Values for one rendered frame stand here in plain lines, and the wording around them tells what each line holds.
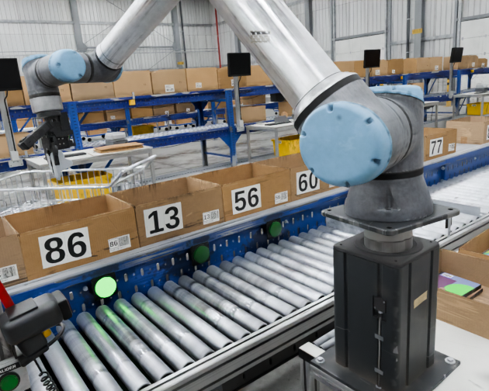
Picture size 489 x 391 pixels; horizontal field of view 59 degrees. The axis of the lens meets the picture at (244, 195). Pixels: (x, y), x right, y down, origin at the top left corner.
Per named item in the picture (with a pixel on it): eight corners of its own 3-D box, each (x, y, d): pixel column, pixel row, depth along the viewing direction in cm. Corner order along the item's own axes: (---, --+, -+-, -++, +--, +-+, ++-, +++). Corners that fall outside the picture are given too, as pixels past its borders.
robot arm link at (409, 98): (431, 160, 97) (432, 81, 93) (410, 176, 83) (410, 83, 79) (365, 160, 105) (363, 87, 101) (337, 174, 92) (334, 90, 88)
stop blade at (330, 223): (410, 254, 178) (410, 234, 176) (326, 230, 214) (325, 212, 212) (410, 254, 178) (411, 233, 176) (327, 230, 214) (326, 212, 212)
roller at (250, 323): (260, 344, 128) (259, 329, 127) (176, 287, 169) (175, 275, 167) (272, 337, 131) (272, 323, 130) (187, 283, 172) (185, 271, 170)
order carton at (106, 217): (28, 283, 139) (17, 234, 135) (11, 258, 162) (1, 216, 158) (140, 249, 162) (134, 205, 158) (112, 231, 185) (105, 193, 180)
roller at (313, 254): (369, 286, 158) (369, 274, 157) (275, 250, 199) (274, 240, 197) (377, 282, 161) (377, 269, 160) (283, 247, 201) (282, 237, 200)
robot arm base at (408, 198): (452, 209, 93) (453, 164, 91) (389, 228, 85) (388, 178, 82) (386, 195, 110) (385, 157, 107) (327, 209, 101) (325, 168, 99)
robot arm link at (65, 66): (89, 47, 127) (66, 57, 134) (53, 46, 118) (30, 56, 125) (96, 80, 128) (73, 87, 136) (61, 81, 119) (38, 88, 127)
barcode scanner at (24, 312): (84, 339, 84) (67, 294, 81) (20, 373, 78) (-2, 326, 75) (74, 326, 90) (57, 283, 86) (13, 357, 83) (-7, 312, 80)
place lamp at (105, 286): (98, 300, 147) (95, 282, 145) (97, 299, 148) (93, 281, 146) (118, 293, 151) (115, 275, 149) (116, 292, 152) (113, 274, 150)
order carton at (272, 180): (225, 223, 184) (221, 185, 180) (190, 210, 207) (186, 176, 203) (292, 203, 207) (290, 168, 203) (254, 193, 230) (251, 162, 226)
